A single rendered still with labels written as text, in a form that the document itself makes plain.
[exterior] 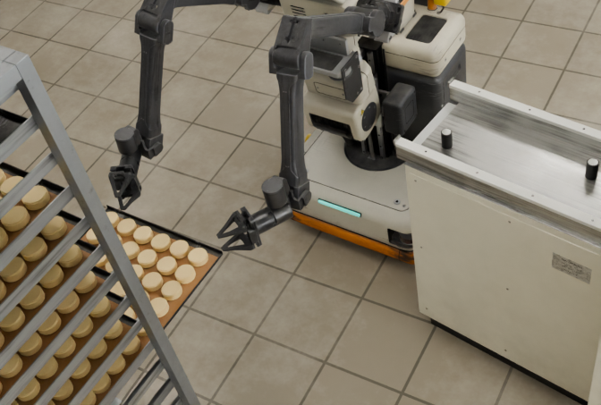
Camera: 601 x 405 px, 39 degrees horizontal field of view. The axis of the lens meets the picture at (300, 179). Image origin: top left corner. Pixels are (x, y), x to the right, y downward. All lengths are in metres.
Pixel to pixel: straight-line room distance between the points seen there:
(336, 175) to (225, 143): 0.82
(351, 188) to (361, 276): 0.35
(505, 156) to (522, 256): 0.28
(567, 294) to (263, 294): 1.27
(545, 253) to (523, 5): 2.27
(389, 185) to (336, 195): 0.20
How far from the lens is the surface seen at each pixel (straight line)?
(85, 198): 1.64
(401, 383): 2.98
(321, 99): 2.86
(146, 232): 2.26
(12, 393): 1.77
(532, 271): 2.47
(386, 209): 3.08
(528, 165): 2.43
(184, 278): 2.13
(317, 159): 3.30
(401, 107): 2.88
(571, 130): 2.47
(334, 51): 2.65
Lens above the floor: 2.59
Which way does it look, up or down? 45 degrees down
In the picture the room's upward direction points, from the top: 13 degrees counter-clockwise
